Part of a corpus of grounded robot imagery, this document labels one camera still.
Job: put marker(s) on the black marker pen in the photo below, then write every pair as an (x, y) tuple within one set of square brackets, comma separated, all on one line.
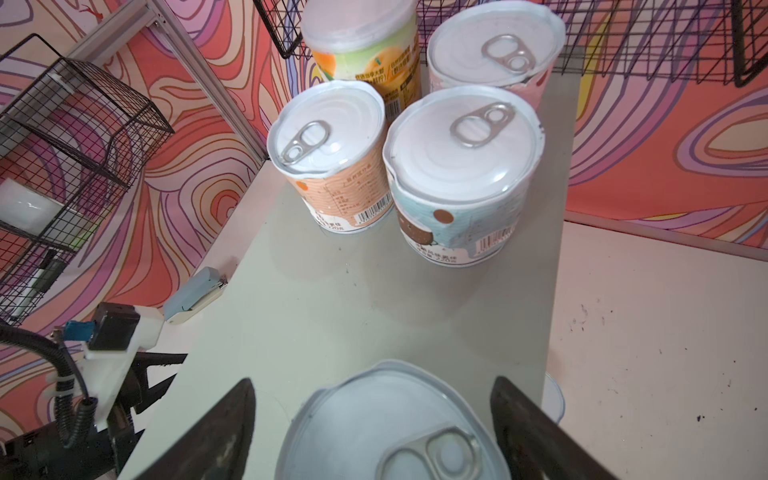
[(41, 280)]

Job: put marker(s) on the pink flower label can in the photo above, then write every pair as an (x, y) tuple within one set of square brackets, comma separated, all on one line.
[(512, 45)]

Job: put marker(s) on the black wire basket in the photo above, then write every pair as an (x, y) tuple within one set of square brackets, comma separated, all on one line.
[(78, 135), (721, 42)]

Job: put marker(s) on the left black wire basket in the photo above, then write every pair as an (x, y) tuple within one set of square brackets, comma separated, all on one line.
[(78, 135)]

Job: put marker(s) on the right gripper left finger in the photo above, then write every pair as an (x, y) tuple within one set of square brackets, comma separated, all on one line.
[(216, 446)]

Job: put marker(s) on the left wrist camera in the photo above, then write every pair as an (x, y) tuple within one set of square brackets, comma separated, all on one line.
[(101, 363)]

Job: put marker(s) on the teal label can front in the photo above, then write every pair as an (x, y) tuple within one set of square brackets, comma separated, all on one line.
[(459, 163)]

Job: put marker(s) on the grey stapler box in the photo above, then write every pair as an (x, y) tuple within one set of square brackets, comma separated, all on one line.
[(198, 292)]

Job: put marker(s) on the orange label can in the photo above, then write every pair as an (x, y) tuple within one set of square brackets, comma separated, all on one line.
[(374, 41)]

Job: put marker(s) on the grey metal cabinet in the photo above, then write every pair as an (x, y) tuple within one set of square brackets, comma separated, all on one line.
[(307, 309)]

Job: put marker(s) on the can right hidden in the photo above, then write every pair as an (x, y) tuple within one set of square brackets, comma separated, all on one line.
[(553, 402)]

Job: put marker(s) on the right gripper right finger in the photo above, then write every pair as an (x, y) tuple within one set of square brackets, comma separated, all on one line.
[(533, 446)]

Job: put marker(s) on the back black wire basket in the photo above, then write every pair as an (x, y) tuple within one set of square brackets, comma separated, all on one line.
[(721, 42)]

